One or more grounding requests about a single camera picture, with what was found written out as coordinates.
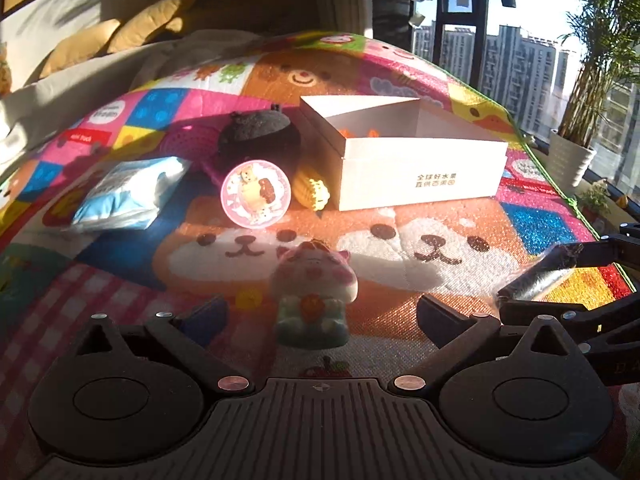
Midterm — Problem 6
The orange toy piece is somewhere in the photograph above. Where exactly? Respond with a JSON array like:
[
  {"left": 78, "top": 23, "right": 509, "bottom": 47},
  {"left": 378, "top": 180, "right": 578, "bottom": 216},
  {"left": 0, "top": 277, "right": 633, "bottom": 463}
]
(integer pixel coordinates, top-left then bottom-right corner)
[{"left": 338, "top": 128, "right": 380, "bottom": 139}]

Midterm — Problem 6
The black foil pack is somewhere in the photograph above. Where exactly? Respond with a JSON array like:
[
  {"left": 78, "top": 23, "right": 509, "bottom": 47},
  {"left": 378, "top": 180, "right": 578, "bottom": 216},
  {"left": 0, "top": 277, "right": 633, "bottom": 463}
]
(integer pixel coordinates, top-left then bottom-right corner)
[{"left": 495, "top": 243, "right": 584, "bottom": 307}]

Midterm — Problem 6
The pink cat figurine toy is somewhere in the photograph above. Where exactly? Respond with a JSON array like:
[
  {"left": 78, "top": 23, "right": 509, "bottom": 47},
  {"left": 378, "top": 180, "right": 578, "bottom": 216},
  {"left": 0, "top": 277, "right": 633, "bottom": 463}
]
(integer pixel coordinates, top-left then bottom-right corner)
[{"left": 270, "top": 240, "right": 359, "bottom": 350}]

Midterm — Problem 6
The black drying rack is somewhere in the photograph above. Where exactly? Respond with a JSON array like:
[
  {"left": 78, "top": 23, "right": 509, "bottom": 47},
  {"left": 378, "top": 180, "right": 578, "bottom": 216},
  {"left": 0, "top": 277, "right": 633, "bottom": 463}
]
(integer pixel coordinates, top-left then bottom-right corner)
[{"left": 412, "top": 0, "right": 518, "bottom": 91}]

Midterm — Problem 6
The blue white tissue pack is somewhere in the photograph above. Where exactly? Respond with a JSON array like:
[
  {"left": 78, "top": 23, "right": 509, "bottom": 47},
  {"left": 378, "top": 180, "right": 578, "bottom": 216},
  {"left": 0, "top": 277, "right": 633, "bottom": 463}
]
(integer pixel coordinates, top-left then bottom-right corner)
[{"left": 70, "top": 156, "right": 191, "bottom": 233}]

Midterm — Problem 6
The white potted palm plant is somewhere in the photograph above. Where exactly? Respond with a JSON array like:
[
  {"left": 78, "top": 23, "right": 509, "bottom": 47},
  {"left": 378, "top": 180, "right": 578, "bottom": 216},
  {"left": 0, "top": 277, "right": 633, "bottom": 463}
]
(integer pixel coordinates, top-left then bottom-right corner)
[{"left": 546, "top": 0, "right": 639, "bottom": 197}]

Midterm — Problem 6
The pink toy strainer scoop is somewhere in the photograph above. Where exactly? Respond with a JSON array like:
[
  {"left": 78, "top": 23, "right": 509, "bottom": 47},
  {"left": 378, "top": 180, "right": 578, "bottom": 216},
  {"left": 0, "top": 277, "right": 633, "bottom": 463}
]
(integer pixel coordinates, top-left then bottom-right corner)
[{"left": 157, "top": 124, "right": 224, "bottom": 186}]

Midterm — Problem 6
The black plush toy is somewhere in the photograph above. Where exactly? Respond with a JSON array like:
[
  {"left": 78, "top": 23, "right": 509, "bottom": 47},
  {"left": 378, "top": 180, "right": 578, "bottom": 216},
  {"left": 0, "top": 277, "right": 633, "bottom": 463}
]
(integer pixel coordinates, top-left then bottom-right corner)
[{"left": 217, "top": 105, "right": 302, "bottom": 172}]

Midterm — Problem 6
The beige blanket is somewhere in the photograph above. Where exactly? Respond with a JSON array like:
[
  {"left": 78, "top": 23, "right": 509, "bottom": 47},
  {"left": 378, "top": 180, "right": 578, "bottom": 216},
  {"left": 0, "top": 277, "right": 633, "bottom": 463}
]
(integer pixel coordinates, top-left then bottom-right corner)
[{"left": 1, "top": 29, "right": 262, "bottom": 180}]

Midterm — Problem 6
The round pink cartoon tin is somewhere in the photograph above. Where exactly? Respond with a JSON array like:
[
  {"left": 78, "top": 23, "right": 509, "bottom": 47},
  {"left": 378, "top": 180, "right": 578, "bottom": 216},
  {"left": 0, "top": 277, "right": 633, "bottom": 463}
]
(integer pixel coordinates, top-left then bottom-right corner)
[{"left": 220, "top": 159, "right": 292, "bottom": 230}]

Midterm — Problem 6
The yellow corn toy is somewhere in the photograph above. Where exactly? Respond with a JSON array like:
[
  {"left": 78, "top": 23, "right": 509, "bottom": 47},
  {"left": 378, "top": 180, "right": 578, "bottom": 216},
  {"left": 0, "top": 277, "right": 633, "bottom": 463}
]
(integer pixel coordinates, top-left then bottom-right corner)
[{"left": 292, "top": 165, "right": 331, "bottom": 212}]

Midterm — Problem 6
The white cardboard box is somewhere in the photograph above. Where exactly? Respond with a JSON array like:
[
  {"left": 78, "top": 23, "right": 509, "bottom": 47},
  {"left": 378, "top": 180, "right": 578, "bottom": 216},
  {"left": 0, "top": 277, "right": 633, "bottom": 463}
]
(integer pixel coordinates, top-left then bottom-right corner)
[{"left": 299, "top": 96, "right": 508, "bottom": 211}]

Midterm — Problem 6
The small potted plant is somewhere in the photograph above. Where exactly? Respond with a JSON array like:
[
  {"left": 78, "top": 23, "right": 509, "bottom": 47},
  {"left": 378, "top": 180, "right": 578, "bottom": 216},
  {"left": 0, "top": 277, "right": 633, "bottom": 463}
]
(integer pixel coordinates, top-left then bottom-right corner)
[{"left": 578, "top": 179, "right": 610, "bottom": 223}]

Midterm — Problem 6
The colourful cartoon play mat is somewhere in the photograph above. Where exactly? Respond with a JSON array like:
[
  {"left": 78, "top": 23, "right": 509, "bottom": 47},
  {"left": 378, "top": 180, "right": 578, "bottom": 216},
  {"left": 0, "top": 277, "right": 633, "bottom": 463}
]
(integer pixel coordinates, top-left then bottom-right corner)
[{"left": 1, "top": 34, "right": 639, "bottom": 479}]

